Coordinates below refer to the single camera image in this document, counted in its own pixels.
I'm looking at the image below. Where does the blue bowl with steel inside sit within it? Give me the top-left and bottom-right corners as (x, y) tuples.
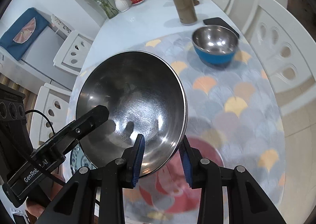
(192, 25), (239, 65)

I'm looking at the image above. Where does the white rack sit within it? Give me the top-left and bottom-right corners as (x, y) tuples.
(51, 14), (73, 38)

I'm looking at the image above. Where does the fan pattern tablecloth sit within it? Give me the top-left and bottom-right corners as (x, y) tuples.
(69, 32), (287, 224)

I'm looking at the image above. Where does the white refrigerator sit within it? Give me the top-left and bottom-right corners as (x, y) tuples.
(0, 16), (75, 91)

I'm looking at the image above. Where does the blue patterned plate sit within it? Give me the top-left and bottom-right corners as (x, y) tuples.
(70, 146), (97, 174)

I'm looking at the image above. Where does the large stainless steel bowl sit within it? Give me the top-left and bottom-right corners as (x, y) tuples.
(75, 51), (188, 178)

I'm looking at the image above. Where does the blue fridge cover cloth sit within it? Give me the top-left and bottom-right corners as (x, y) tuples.
(0, 8), (49, 61)

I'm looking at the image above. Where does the black phone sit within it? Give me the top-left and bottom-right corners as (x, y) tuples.
(203, 17), (240, 38)

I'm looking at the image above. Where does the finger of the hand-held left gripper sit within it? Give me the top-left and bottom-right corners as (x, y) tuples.
(48, 105), (110, 156)

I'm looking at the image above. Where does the white ribbed vase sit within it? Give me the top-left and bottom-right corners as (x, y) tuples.
(114, 0), (131, 12)

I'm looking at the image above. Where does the black cable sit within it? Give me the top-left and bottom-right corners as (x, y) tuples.
(25, 109), (66, 187)

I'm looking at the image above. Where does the person's left hand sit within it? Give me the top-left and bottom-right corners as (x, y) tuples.
(26, 173), (67, 220)

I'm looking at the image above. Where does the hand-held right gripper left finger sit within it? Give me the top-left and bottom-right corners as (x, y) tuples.
(43, 134), (146, 224)

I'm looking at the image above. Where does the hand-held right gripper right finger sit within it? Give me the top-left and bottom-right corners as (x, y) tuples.
(179, 136), (287, 224)

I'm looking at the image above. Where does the tan thermos bottle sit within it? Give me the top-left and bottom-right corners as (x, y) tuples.
(168, 0), (198, 26)

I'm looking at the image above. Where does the pink cartoon print bowl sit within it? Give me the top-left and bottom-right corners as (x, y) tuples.
(139, 137), (225, 215)

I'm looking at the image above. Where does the clear glass vase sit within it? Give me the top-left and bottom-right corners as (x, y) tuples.
(97, 0), (120, 19)

